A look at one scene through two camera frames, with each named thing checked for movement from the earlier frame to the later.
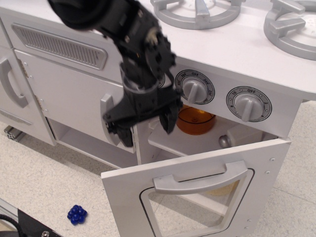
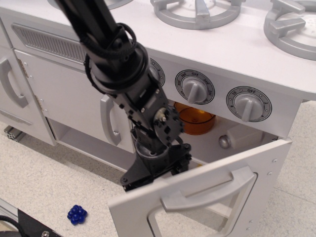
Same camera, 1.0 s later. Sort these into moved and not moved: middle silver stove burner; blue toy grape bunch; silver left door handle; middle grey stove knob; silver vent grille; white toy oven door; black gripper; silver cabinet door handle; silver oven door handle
Moved: black gripper; silver oven door handle; white toy oven door
Not moved: silver left door handle; silver cabinet door handle; middle grey stove knob; blue toy grape bunch; silver vent grille; middle silver stove burner
